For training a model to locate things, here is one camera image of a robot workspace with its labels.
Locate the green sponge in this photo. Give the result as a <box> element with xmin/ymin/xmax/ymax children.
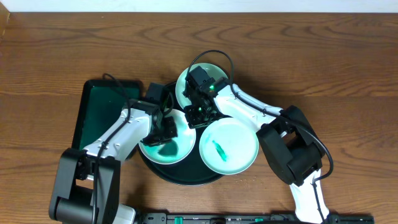
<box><xmin>158</xmin><ymin>141</ymin><xmax>178</xmax><ymax>157</ymax></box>

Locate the mint green plate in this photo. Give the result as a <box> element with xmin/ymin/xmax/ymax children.
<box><xmin>175</xmin><ymin>63</ymin><xmax>227</xmax><ymax>109</ymax></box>
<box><xmin>199</xmin><ymin>118</ymin><xmax>259</xmax><ymax>175</ymax></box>

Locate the white plate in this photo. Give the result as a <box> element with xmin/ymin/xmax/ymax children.
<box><xmin>139</xmin><ymin>109</ymin><xmax>197</xmax><ymax>165</ymax></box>

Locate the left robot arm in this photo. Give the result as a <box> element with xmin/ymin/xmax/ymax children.
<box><xmin>49</xmin><ymin>83</ymin><xmax>177</xmax><ymax>223</ymax></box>

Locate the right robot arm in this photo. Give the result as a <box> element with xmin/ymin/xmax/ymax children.
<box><xmin>179</xmin><ymin>64</ymin><xmax>331</xmax><ymax>223</ymax></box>

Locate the round black tray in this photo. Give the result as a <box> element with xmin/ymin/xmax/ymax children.
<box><xmin>138</xmin><ymin>127</ymin><xmax>223</xmax><ymax>186</ymax></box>

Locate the rectangular black tray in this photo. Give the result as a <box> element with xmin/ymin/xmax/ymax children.
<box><xmin>72</xmin><ymin>80</ymin><xmax>141</xmax><ymax>150</ymax></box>

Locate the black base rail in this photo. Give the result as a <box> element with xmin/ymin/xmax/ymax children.
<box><xmin>133</xmin><ymin>213</ymin><xmax>375</xmax><ymax>224</ymax></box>

